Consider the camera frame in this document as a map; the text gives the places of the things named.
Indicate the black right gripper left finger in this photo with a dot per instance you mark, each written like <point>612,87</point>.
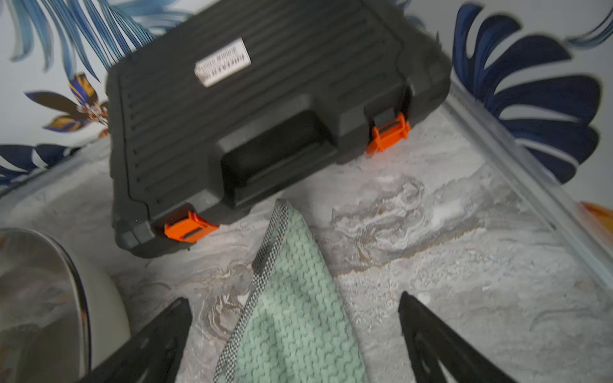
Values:
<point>152,355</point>

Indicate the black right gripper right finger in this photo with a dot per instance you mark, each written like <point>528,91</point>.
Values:
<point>434,348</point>

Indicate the glass pot lid black knob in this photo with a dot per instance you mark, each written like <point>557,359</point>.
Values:
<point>43,336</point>

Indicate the green waffle cloth checkered trim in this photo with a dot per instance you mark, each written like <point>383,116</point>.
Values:
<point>293,327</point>

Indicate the black plastic tool case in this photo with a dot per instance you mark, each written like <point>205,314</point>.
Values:
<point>247,98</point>

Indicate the frying pan cream handle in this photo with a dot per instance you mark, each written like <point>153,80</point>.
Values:
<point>104,311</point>

